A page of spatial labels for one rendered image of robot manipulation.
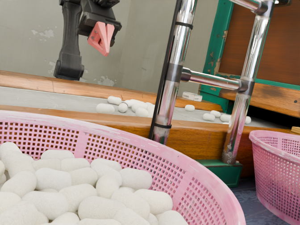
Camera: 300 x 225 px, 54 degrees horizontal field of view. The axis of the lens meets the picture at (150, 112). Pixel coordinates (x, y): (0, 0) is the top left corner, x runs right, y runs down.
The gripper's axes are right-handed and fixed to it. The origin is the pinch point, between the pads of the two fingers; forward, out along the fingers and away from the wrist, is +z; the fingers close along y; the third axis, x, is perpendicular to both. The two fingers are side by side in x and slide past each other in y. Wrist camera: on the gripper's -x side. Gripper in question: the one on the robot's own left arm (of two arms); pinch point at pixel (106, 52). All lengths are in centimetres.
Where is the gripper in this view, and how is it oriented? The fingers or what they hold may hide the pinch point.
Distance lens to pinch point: 72.3
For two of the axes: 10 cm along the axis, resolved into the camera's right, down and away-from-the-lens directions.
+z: 2.8, 8.0, -5.2
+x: -5.0, 5.9, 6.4
